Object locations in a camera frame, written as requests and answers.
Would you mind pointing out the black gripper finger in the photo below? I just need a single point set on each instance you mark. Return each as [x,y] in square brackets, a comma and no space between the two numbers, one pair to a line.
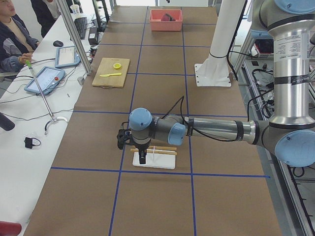
[142,157]

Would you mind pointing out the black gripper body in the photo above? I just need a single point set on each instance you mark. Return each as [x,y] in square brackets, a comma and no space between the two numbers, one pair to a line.
[141,148]

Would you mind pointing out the magenta wiping cloth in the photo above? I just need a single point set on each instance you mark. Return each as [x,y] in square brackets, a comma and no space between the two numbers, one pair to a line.
[167,17]

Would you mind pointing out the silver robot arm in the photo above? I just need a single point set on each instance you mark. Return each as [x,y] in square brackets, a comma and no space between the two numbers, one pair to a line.
[290,133]

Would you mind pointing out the white rectangular tray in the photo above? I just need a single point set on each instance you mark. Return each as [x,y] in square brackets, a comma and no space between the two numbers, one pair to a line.
[156,161]

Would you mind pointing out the yellow plastic knife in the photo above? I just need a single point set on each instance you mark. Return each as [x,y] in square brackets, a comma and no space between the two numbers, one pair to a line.
[111,74]

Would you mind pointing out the yellow lemon slice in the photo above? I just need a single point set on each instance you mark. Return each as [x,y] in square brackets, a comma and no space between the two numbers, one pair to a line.
[117,66]

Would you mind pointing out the bamboo cutting board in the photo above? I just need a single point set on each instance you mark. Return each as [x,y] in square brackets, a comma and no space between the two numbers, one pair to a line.
[106,67]

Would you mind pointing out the metal reacher grabber stick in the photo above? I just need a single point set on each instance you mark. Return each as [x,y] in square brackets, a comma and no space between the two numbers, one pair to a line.
[53,118]

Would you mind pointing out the blue teach pendant near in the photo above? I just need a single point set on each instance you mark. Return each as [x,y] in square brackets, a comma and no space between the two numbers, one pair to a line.
[48,78]

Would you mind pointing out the blue teach pendant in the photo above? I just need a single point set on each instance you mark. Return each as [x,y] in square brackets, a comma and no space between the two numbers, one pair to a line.
[48,78]
[66,57]

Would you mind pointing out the blue teach pendant far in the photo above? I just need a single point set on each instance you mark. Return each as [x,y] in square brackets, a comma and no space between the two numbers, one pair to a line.
[66,57]

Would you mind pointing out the black power adapter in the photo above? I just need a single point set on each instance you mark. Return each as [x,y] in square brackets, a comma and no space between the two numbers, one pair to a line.
[93,36]

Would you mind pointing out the pink plastic bin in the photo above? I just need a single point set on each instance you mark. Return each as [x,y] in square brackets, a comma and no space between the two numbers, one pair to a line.
[157,25]

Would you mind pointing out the black computer mouse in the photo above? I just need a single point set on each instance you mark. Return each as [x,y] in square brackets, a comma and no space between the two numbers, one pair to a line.
[57,43]

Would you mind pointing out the black keyboard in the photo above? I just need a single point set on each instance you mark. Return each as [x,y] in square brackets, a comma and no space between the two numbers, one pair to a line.
[81,25]

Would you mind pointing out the paper cup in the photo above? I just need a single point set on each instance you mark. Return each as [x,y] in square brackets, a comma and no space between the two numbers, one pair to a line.
[75,9]

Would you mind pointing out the red cylinder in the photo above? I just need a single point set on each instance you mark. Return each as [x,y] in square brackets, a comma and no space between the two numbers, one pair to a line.
[9,228]

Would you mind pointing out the seated person in cap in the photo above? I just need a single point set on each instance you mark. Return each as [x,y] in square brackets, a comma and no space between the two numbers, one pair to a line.
[16,44]

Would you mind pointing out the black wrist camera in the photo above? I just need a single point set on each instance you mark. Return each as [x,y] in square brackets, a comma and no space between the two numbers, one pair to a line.
[124,136]

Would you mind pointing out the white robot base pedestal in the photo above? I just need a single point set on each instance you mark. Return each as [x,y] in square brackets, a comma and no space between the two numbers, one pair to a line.
[214,72]

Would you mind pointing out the small black strap device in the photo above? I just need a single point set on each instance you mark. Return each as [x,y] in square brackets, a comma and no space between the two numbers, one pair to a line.
[31,142]

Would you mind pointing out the aluminium frame post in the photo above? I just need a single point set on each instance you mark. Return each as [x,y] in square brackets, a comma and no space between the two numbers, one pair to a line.
[71,28]

